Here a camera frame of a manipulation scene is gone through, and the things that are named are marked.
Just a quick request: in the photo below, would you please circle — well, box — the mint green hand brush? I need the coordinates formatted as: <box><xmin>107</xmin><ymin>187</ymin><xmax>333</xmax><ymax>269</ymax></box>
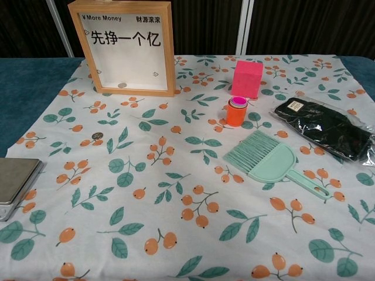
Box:
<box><xmin>222</xmin><ymin>129</ymin><xmax>333</xmax><ymax>201</ymax></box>

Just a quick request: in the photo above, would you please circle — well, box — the floral print tablecloth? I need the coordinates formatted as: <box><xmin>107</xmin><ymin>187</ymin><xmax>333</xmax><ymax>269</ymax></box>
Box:
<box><xmin>0</xmin><ymin>54</ymin><xmax>375</xmax><ymax>281</ymax></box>

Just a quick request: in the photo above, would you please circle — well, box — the orange nesting cup stack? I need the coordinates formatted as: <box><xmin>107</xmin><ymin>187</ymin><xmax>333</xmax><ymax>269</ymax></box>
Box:
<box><xmin>226</xmin><ymin>95</ymin><xmax>249</xmax><ymax>128</ymax></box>

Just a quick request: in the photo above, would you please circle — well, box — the pink foam cube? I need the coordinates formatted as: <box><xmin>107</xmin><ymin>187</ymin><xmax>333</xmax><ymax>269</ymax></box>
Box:
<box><xmin>230</xmin><ymin>60</ymin><xmax>264</xmax><ymax>100</ymax></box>

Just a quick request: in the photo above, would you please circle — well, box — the black garment in plastic bag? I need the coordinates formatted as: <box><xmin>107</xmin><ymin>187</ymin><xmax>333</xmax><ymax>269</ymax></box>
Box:
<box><xmin>269</xmin><ymin>91</ymin><xmax>375</xmax><ymax>168</ymax></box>

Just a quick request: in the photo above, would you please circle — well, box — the teal padded table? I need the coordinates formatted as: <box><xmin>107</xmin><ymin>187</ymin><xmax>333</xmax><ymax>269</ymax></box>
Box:
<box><xmin>0</xmin><ymin>55</ymin><xmax>375</xmax><ymax>159</ymax></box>

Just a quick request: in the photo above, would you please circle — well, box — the silver digital scale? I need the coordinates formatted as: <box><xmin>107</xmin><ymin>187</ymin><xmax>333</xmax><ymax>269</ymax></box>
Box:
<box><xmin>0</xmin><ymin>157</ymin><xmax>45</xmax><ymax>222</ymax></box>

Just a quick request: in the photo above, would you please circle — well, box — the wooden frame money box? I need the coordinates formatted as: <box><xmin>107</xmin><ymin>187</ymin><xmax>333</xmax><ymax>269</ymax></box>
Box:
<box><xmin>67</xmin><ymin>0</ymin><xmax>176</xmax><ymax>98</ymax></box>

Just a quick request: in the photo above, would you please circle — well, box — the white partition frame post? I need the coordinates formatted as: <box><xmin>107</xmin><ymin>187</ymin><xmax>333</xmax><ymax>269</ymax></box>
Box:
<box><xmin>45</xmin><ymin>0</ymin><xmax>75</xmax><ymax>58</ymax></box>
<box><xmin>234</xmin><ymin>0</ymin><xmax>255</xmax><ymax>56</ymax></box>

